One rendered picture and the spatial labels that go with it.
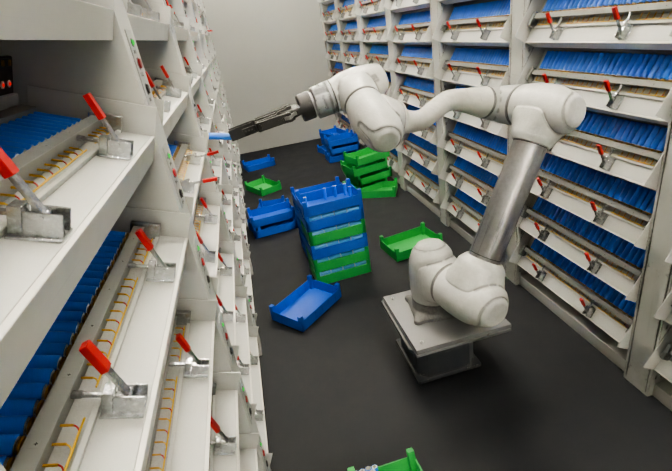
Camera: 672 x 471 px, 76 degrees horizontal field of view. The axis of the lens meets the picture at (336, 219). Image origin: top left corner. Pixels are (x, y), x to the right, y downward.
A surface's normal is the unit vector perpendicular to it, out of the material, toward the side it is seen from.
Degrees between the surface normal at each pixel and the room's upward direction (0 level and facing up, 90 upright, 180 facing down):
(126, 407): 90
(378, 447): 0
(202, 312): 90
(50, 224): 90
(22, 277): 21
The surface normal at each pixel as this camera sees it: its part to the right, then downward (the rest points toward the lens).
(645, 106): -0.90, -0.25
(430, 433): -0.15, -0.90
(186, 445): 0.21, -0.92
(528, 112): -0.86, -0.09
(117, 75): 0.23, 0.37
